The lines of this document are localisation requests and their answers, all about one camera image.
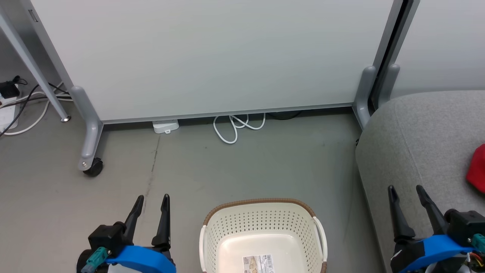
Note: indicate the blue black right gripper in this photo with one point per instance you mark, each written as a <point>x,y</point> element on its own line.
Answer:
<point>432,250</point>

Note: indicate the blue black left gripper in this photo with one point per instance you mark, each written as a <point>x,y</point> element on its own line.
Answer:
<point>144,259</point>

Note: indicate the red garment white stripes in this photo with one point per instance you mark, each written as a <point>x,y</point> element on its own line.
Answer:
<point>476,168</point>

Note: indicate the cream perforated laundry basket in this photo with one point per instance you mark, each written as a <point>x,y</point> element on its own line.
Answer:
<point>261,235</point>

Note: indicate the grey fabric sofa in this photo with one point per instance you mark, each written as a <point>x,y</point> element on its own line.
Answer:
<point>424,151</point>

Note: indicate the black caster wheel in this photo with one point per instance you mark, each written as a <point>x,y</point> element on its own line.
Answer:
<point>94,167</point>

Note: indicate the small white adaptor box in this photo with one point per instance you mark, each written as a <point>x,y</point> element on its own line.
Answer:
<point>166,126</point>

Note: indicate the paper barcode label sticker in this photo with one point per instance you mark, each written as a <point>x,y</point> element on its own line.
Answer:
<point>258,263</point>

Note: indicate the wide white partition panel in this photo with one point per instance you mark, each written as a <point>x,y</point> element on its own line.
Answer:
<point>208,57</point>

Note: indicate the narrow white partition panel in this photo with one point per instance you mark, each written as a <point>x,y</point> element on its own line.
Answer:
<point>443,41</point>

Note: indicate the white power strip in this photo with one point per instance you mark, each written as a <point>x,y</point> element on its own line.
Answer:
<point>8,113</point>

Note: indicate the black power plug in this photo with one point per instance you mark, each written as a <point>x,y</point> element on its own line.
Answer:
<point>9,90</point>

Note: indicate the grey metal table leg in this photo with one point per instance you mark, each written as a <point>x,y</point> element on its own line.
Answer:
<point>34,68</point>

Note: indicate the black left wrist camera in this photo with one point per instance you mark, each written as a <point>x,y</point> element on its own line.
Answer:
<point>108,237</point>

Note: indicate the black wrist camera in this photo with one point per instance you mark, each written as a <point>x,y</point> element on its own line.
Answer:
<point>466,227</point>
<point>108,237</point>

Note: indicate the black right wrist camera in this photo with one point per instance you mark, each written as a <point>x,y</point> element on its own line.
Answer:
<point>466,227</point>

